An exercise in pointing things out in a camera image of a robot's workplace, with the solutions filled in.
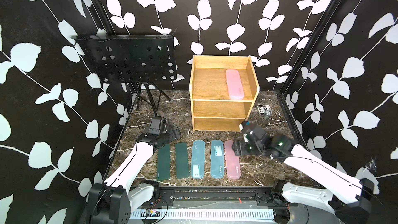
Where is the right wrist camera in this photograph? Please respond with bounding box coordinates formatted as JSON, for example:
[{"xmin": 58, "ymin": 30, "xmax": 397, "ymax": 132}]
[{"xmin": 239, "ymin": 121, "xmax": 258, "ymax": 134}]

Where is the wooden shelf unit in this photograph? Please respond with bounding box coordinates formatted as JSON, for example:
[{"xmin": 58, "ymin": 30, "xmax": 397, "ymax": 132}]
[{"xmin": 189, "ymin": 56, "xmax": 260, "ymax": 132}]

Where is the small printed card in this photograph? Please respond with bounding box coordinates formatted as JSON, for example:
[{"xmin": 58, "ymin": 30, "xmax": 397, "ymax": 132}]
[{"xmin": 257, "ymin": 105, "xmax": 272, "ymax": 115}]

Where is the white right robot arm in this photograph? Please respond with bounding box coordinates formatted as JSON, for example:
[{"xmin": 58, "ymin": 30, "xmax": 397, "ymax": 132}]
[{"xmin": 232, "ymin": 121, "xmax": 374, "ymax": 224}]

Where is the dark green pencil case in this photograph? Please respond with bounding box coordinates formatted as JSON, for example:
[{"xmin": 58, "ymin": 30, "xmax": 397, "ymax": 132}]
[
  {"xmin": 175, "ymin": 142, "xmax": 190, "ymax": 179},
  {"xmin": 157, "ymin": 144, "xmax": 171, "ymax": 181}
]

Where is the small glass jar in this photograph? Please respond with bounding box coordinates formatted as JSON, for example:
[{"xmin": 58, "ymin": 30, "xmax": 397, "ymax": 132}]
[{"xmin": 263, "ymin": 110, "xmax": 272, "ymax": 120}]

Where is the black music stand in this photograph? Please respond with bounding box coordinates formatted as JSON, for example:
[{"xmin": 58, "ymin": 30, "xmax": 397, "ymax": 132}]
[{"xmin": 71, "ymin": 34, "xmax": 178, "ymax": 128}]

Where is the pink pencil case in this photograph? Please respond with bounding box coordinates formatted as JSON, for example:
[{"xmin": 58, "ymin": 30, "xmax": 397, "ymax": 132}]
[
  {"xmin": 224, "ymin": 140, "xmax": 241, "ymax": 179},
  {"xmin": 226, "ymin": 69, "xmax": 245, "ymax": 100}
]

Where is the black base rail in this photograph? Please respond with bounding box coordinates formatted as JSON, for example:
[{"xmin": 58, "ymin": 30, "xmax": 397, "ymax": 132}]
[{"xmin": 142, "ymin": 187, "xmax": 298, "ymax": 209}]

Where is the white perforated cable duct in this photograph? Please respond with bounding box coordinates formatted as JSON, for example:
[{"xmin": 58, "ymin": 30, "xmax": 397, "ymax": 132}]
[{"xmin": 130, "ymin": 208, "xmax": 276, "ymax": 222}]

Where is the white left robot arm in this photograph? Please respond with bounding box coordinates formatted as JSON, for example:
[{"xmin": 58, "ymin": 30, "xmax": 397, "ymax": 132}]
[{"xmin": 86, "ymin": 117, "xmax": 180, "ymax": 224}]

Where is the light blue pencil case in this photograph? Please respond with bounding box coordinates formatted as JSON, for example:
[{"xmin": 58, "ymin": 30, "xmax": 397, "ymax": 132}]
[
  {"xmin": 191, "ymin": 140, "xmax": 205, "ymax": 179},
  {"xmin": 210, "ymin": 140, "xmax": 224, "ymax": 178}
]

